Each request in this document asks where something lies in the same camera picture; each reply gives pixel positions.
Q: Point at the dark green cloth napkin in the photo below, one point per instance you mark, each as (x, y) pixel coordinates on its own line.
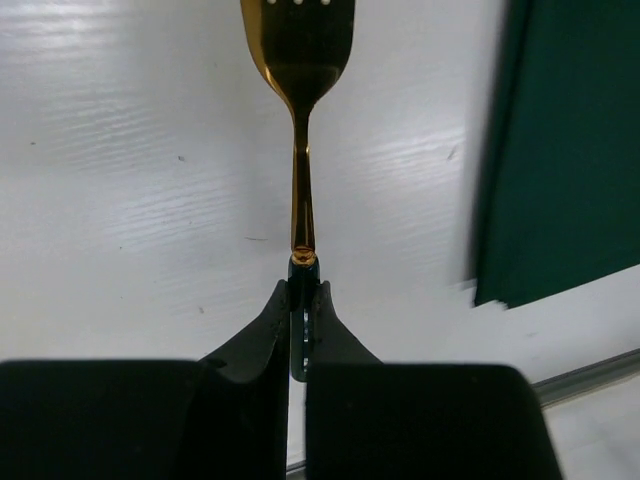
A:
(558, 196)

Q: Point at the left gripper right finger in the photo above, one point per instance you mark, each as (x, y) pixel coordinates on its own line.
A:
(366, 419)

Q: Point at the gold fork black handle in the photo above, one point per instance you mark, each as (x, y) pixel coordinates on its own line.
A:
(301, 49)

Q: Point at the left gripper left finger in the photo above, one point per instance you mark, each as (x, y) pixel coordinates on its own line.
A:
(221, 417)

